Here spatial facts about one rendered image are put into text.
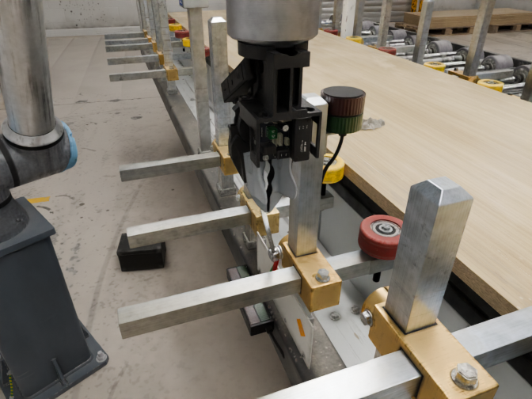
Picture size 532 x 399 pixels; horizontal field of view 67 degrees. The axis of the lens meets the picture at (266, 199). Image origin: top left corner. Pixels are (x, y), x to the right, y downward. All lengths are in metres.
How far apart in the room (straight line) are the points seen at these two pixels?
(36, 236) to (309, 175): 0.92
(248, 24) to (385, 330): 0.32
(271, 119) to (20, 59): 0.79
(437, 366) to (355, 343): 0.47
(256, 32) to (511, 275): 0.47
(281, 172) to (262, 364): 1.16
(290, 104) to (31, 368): 1.35
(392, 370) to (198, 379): 1.21
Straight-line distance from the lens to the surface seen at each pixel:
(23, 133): 1.25
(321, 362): 0.73
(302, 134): 0.42
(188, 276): 1.94
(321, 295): 0.62
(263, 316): 0.78
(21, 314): 1.45
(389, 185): 0.81
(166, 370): 1.62
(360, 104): 0.56
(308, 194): 0.59
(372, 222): 0.68
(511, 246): 0.72
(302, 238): 0.63
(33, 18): 1.07
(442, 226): 0.35
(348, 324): 0.90
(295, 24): 0.39
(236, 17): 0.40
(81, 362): 1.68
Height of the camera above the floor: 1.28
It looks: 31 degrees down
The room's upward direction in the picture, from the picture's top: straight up
